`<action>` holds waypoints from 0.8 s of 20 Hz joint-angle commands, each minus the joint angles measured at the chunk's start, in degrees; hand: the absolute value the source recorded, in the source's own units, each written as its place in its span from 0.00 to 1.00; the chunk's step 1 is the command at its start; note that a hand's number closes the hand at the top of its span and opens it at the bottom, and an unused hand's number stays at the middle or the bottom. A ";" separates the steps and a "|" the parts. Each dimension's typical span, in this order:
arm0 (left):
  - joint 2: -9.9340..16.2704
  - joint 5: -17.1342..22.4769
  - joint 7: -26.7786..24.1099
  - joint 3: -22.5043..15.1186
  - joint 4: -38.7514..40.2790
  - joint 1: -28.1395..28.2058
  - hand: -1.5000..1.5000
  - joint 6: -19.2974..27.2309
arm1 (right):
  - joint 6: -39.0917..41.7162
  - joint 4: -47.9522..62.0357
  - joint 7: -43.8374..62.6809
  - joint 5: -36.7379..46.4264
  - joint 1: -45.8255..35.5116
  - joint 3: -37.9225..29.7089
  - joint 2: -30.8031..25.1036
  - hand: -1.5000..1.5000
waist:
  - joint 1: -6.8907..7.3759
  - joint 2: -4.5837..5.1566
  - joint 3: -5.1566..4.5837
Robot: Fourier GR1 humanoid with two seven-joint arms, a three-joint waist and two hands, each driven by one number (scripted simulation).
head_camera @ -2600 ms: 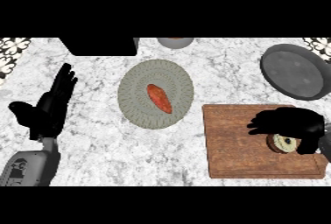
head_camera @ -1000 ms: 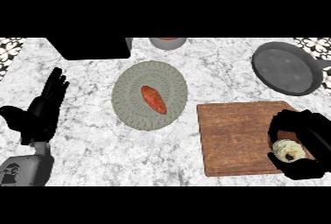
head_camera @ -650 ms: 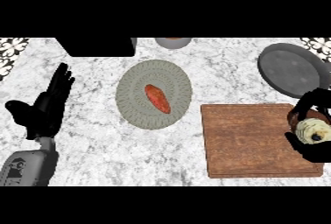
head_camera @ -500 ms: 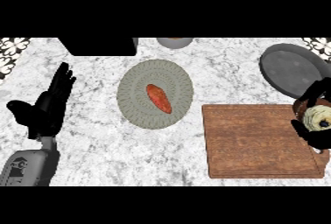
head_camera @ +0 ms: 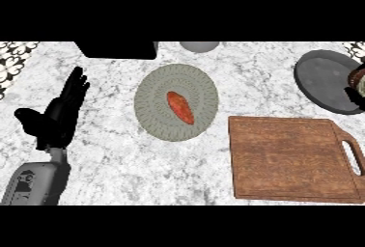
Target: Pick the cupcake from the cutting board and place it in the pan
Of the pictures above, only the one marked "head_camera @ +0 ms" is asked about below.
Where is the orange sweet potato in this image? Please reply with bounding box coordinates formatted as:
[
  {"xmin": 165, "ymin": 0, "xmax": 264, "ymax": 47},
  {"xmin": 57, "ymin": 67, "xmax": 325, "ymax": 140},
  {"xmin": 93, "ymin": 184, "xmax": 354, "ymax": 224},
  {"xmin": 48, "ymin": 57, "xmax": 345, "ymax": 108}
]
[{"xmin": 165, "ymin": 91, "xmax": 196, "ymax": 126}]

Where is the brown wooden cutting board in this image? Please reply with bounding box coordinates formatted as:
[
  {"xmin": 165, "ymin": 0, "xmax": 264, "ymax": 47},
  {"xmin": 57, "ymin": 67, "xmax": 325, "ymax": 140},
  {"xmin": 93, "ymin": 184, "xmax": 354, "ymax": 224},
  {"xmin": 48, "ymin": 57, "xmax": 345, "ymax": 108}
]
[{"xmin": 226, "ymin": 115, "xmax": 365, "ymax": 205}]

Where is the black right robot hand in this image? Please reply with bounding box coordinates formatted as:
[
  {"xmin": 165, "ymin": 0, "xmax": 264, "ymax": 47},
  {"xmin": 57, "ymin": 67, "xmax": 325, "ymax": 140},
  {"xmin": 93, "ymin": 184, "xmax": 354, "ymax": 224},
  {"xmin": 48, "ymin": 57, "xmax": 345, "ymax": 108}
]
[{"xmin": 342, "ymin": 86, "xmax": 365, "ymax": 113}]

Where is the dark grey round pan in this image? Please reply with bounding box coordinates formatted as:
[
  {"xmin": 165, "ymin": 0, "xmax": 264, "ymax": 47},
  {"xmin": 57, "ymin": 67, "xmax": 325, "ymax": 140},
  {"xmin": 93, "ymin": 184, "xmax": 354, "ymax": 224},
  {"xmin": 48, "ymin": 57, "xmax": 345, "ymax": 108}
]
[{"xmin": 292, "ymin": 49, "xmax": 365, "ymax": 116}]

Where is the grey round bowl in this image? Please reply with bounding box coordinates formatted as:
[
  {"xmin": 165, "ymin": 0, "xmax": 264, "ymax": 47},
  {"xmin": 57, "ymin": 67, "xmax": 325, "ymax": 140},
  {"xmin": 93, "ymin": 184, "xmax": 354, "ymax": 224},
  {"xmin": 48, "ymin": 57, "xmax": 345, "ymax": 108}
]
[{"xmin": 178, "ymin": 41, "xmax": 221, "ymax": 54}]

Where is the brown cupcake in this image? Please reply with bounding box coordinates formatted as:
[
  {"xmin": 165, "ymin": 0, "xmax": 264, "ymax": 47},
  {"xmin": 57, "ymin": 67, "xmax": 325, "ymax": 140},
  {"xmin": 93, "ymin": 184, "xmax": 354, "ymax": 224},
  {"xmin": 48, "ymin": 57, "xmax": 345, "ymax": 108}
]
[{"xmin": 345, "ymin": 62, "xmax": 365, "ymax": 96}]

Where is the grey round woven placemat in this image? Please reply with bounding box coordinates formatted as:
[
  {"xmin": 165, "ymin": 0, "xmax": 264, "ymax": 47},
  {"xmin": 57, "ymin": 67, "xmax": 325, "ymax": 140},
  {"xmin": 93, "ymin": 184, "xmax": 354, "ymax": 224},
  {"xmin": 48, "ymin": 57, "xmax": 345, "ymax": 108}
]
[{"xmin": 133, "ymin": 63, "xmax": 221, "ymax": 143}]

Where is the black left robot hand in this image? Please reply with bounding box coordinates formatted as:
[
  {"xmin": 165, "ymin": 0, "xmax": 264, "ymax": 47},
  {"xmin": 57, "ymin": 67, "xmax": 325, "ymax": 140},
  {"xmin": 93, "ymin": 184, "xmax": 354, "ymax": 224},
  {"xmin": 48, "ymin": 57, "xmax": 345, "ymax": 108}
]
[{"xmin": 13, "ymin": 66, "xmax": 91, "ymax": 152}]

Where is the black box appliance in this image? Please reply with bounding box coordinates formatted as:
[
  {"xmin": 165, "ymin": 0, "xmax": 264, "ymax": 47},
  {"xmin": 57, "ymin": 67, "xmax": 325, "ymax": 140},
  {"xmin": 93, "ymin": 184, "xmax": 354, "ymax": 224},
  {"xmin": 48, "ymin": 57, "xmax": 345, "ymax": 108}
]
[{"xmin": 72, "ymin": 41, "xmax": 159, "ymax": 61}]

